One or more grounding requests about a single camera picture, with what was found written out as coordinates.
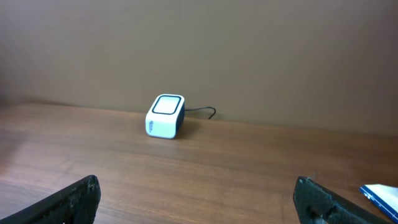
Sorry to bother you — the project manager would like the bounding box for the cream snack pouch blue seal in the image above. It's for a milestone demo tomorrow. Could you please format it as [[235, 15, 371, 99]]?
[[359, 184, 398, 223]]

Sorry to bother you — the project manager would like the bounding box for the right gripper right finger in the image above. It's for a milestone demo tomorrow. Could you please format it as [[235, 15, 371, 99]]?
[[293, 176, 389, 224]]

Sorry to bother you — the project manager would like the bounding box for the black scanner cable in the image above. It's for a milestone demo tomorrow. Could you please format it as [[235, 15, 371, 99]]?
[[184, 106, 217, 120]]

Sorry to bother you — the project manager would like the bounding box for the white barcode scanner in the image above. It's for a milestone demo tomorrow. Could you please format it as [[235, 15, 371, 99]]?
[[145, 94, 185, 139]]

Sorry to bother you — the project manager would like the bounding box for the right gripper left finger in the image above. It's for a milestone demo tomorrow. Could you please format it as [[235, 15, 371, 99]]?
[[1, 175, 101, 224]]

